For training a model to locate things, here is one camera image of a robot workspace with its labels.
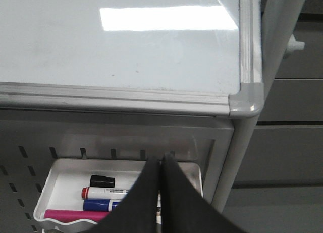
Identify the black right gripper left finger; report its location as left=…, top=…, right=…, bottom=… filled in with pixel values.
left=94, top=157, right=159, bottom=232

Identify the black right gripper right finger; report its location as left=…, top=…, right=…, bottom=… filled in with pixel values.
left=160, top=153, right=244, bottom=232

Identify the blue capped marker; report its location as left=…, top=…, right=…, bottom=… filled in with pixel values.
left=83, top=199, right=121, bottom=212

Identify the black marker cap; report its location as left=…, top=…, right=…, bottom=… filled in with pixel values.
left=90, top=175, right=116, bottom=188

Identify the red capped white marker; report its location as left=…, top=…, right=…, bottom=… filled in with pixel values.
left=81, top=187, right=129, bottom=200

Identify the white plastic marker tray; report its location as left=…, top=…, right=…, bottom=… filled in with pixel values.
left=33, top=158, right=204, bottom=231

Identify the pink marker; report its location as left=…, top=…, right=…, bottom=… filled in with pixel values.
left=43, top=209, right=109, bottom=223

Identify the grey perforated metal panel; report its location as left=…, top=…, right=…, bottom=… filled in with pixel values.
left=1, top=110, right=234, bottom=232

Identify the white stand knob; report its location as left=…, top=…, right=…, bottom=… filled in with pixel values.
left=283, top=34, right=305, bottom=59

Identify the white whiteboard with aluminium frame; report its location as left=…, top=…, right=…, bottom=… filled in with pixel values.
left=0, top=0, right=264, bottom=118

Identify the white stand post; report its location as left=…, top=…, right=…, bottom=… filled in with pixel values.
left=211, top=0, right=305, bottom=212

